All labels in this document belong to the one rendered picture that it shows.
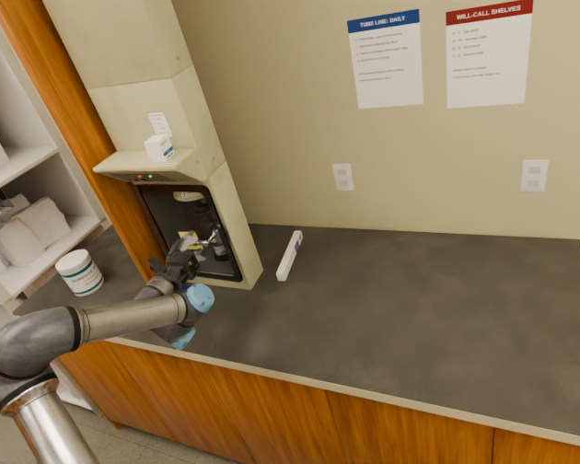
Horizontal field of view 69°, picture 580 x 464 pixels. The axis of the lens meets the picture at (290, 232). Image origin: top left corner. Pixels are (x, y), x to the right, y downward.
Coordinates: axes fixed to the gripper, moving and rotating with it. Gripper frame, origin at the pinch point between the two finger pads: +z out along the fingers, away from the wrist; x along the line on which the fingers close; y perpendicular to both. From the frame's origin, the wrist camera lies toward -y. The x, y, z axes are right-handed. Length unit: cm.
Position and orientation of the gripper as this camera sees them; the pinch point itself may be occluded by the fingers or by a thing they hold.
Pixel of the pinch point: (193, 241)
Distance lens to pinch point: 143.9
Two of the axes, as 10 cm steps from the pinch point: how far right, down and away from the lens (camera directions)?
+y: 9.0, 0.5, -4.3
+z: 3.7, -6.0, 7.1
